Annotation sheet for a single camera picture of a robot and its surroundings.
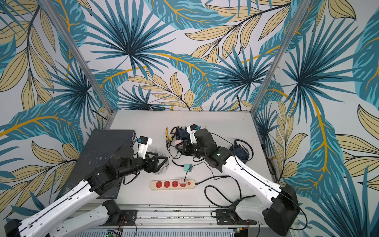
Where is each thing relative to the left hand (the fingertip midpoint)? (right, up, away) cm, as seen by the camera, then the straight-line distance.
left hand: (161, 159), depth 68 cm
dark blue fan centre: (+7, +10, +28) cm, 31 cm away
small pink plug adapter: (+9, -14, +10) cm, 20 cm away
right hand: (+3, +2, +1) cm, 3 cm away
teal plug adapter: (+11, -9, +20) cm, 25 cm away
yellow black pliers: (-2, +5, +33) cm, 34 cm away
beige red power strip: (+3, -17, +14) cm, 22 cm away
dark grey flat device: (-28, -20, +11) cm, 36 cm away
